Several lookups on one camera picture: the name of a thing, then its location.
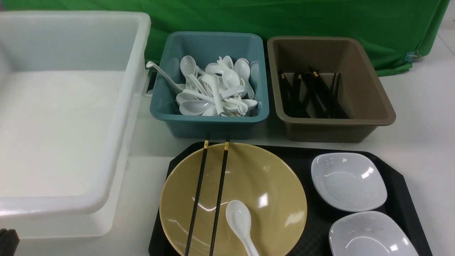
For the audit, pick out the black chopstick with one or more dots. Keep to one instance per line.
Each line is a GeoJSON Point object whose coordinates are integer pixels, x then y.
{"type": "Point", "coordinates": [219, 195]}
{"type": "Point", "coordinates": [197, 195]}

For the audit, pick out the white soup spoon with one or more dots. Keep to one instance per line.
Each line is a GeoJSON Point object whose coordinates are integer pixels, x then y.
{"type": "Point", "coordinates": [239, 219]}

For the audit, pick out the yellow noodle bowl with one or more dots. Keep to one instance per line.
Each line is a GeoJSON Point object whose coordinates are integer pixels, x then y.
{"type": "Point", "coordinates": [267, 185]}

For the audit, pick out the white square dish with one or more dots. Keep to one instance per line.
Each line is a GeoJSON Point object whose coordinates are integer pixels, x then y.
{"type": "Point", "coordinates": [369, 233]}
{"type": "Point", "coordinates": [348, 181]}

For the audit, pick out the pile of white spoons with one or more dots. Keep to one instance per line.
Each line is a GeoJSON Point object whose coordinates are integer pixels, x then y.
{"type": "Point", "coordinates": [221, 89]}

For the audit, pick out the black chopsticks in bin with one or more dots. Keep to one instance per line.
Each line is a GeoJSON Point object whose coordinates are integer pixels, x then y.
{"type": "Point", "coordinates": [308, 96]}

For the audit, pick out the teal plastic bin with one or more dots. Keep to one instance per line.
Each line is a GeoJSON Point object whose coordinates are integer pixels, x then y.
{"type": "Point", "coordinates": [205, 47]}

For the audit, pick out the white ladle spoon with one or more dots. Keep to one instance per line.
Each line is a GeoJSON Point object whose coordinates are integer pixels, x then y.
{"type": "Point", "coordinates": [163, 74]}

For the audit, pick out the brown plastic bin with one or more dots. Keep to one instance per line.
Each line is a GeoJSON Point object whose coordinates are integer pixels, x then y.
{"type": "Point", "coordinates": [361, 93]}

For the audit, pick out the large white plastic tub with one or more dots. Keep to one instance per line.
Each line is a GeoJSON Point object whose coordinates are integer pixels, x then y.
{"type": "Point", "coordinates": [71, 87]}

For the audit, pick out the black serving tray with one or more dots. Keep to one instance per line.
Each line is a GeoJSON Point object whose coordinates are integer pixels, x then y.
{"type": "Point", "coordinates": [399, 205]}

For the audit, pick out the blue binder clip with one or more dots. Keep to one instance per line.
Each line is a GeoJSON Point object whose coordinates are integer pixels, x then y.
{"type": "Point", "coordinates": [412, 57]}

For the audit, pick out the green backdrop cloth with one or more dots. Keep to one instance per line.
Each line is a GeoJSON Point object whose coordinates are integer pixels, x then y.
{"type": "Point", "coordinates": [387, 29]}

